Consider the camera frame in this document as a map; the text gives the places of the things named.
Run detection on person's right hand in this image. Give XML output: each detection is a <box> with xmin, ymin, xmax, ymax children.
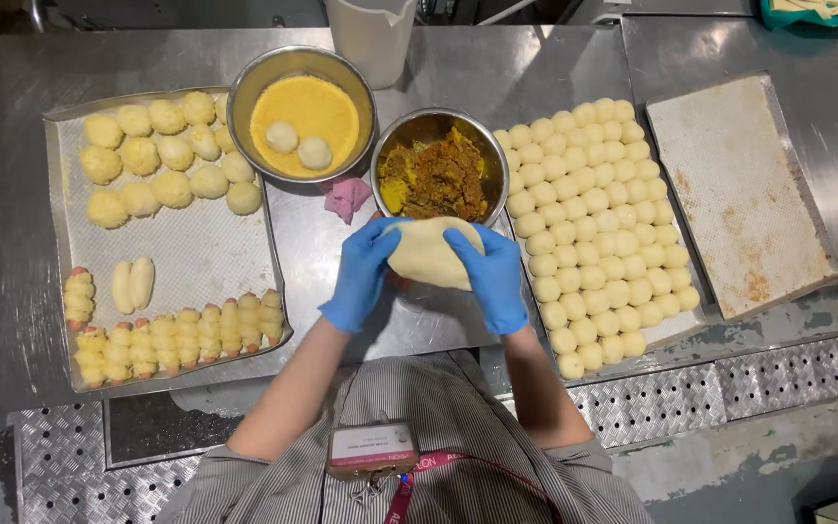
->
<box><xmin>442</xmin><ymin>222</ymin><xmax>531</xmax><ymax>336</ymax></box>

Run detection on person's left hand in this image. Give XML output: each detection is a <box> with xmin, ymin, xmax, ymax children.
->
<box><xmin>317</xmin><ymin>216</ymin><xmax>413</xmax><ymax>334</ymax></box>

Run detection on dough round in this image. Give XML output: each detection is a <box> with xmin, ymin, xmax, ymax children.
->
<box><xmin>383</xmin><ymin>216</ymin><xmax>487</xmax><ymax>292</ymax></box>

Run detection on pink cloth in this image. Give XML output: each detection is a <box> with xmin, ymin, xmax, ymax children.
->
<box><xmin>317</xmin><ymin>173</ymin><xmax>374</xmax><ymax>225</ymax></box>

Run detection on batch of plain dough balls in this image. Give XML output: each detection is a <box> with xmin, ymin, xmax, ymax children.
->
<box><xmin>493</xmin><ymin>98</ymin><xmax>702</xmax><ymax>381</ymax></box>

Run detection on brown curry filling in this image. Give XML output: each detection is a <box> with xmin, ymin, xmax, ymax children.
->
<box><xmin>378</xmin><ymin>127</ymin><xmax>490</xmax><ymax>224</ymax></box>

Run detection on dough ball in crumbs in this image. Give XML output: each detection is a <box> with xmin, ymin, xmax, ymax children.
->
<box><xmin>297</xmin><ymin>136</ymin><xmax>333</xmax><ymax>172</ymax></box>
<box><xmin>265</xmin><ymin>121</ymin><xmax>300</xmax><ymax>155</ymax></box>

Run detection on striped grey shirt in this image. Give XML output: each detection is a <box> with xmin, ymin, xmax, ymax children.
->
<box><xmin>157</xmin><ymin>349</ymin><xmax>654</xmax><ymax>524</ymax></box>

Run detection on perforated metal baking tray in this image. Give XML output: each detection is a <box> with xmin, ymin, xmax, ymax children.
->
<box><xmin>43</xmin><ymin>87</ymin><xmax>295</xmax><ymax>394</ymax></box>

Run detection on name badge holder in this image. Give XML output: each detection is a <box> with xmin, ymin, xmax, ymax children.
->
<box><xmin>326</xmin><ymin>422</ymin><xmax>421</xmax><ymax>480</ymax></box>

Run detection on steel bowl with filling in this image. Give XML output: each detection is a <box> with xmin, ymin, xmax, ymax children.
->
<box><xmin>370</xmin><ymin>108</ymin><xmax>511</xmax><ymax>227</ymax></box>

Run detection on yellow breadcrumbs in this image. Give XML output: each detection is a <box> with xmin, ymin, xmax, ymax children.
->
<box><xmin>249</xmin><ymin>75</ymin><xmax>361</xmax><ymax>179</ymax></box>

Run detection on row of sausage dough rolls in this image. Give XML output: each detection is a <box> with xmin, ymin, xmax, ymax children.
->
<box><xmin>63</xmin><ymin>265</ymin><xmax>287</xmax><ymax>388</ymax></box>

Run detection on metal tray under dough balls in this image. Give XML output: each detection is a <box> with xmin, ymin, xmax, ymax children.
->
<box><xmin>493</xmin><ymin>102</ymin><xmax>718</xmax><ymax>383</ymax></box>

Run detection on diamond plate metal step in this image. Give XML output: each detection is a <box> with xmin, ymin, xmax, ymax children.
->
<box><xmin>13</xmin><ymin>327</ymin><xmax>838</xmax><ymax>524</ymax></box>

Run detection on metal key clip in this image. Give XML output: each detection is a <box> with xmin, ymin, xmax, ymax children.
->
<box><xmin>350</xmin><ymin>472</ymin><xmax>392</xmax><ymax>508</ymax></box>

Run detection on steel bowl with breadcrumbs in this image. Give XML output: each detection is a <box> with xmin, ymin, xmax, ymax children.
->
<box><xmin>227</xmin><ymin>46</ymin><xmax>378</xmax><ymax>184</ymax></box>

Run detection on group of crumbed dough balls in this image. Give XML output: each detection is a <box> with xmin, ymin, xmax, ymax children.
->
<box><xmin>79</xmin><ymin>91</ymin><xmax>263</xmax><ymax>230</ymax></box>

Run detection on white plastic jug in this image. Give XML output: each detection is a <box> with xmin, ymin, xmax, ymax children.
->
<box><xmin>324</xmin><ymin>0</ymin><xmax>418</xmax><ymax>90</ymax></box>

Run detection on empty stained baking tray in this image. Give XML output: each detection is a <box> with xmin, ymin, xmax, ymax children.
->
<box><xmin>645</xmin><ymin>70</ymin><xmax>838</xmax><ymax>323</ymax></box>

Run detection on green container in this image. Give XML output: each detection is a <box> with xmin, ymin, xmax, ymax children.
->
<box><xmin>759</xmin><ymin>0</ymin><xmax>838</xmax><ymax>32</ymax></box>

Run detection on pink lanyard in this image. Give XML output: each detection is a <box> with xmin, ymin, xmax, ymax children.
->
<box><xmin>383</xmin><ymin>451</ymin><xmax>567</xmax><ymax>524</ymax></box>

